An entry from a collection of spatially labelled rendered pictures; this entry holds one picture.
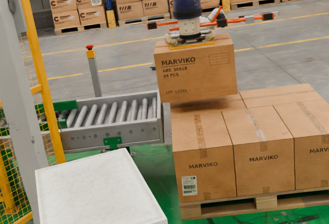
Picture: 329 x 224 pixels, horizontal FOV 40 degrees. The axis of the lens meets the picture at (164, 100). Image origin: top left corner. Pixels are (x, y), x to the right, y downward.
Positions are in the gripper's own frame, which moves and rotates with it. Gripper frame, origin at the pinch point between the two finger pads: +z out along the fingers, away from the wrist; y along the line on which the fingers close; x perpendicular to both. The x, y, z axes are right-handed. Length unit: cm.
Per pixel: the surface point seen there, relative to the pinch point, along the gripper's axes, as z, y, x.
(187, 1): 10.3, -20.3, 26.1
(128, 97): -29, 62, 85
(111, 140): 36, 73, 95
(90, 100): -29, 62, 119
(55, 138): 46, 61, 134
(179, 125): 39, 65, 43
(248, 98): 0, 65, -16
